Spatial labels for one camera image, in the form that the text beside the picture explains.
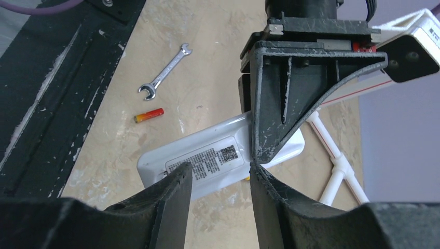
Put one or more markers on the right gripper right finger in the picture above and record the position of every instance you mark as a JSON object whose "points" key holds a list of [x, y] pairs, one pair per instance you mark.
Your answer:
{"points": [[285, 218]]}

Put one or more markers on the red battery near wrench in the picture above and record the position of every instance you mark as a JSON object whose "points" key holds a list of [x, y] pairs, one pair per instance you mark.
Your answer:
{"points": [[148, 115]]}

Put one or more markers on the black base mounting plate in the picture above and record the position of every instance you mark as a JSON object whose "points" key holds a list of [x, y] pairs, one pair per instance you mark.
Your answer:
{"points": [[54, 76]]}

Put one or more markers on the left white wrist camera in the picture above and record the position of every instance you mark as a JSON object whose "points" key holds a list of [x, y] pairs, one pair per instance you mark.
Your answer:
{"points": [[411, 43]]}

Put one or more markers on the white remote control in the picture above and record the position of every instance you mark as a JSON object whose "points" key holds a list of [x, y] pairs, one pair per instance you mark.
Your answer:
{"points": [[220, 155]]}

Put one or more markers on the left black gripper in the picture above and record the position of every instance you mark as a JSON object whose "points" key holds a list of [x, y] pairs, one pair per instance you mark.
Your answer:
{"points": [[293, 65]]}

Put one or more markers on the silver open-end wrench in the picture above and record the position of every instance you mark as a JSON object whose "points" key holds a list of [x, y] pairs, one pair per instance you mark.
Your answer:
{"points": [[151, 88]]}

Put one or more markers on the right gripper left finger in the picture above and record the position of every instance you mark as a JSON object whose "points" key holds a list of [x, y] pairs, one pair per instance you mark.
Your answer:
{"points": [[155, 217]]}

